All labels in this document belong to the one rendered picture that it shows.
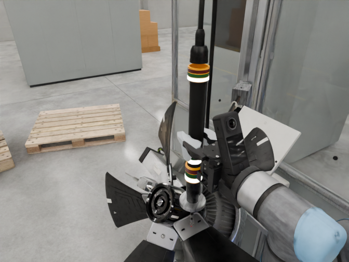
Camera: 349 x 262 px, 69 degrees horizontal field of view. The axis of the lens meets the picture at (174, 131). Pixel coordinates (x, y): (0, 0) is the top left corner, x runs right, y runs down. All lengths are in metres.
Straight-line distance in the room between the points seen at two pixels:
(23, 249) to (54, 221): 0.30
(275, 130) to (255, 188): 0.54
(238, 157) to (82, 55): 5.74
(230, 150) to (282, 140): 0.49
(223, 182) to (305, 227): 0.18
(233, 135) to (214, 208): 0.42
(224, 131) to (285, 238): 0.19
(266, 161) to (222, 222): 0.31
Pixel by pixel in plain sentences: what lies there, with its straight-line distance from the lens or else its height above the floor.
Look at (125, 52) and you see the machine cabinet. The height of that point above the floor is 0.48.
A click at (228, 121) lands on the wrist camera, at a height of 1.57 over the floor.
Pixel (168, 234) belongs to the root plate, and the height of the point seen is 1.12.
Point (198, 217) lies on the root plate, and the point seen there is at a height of 1.19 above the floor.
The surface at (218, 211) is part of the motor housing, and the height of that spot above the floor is 1.16.
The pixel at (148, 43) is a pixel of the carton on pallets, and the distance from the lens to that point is 8.80.
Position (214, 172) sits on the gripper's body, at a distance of 0.50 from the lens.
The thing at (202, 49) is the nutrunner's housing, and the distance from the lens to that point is 0.49.
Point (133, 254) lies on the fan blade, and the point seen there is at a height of 1.07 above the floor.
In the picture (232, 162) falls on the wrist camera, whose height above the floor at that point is 1.50.
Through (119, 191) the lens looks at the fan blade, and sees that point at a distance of 0.98.
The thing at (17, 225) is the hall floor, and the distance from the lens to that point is 2.69.
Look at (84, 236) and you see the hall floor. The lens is 2.37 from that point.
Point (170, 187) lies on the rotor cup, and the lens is 0.76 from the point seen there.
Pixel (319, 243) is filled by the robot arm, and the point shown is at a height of 1.48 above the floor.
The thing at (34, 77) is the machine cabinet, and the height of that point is 0.20.
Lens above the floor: 1.77
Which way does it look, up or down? 29 degrees down
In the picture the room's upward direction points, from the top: straight up
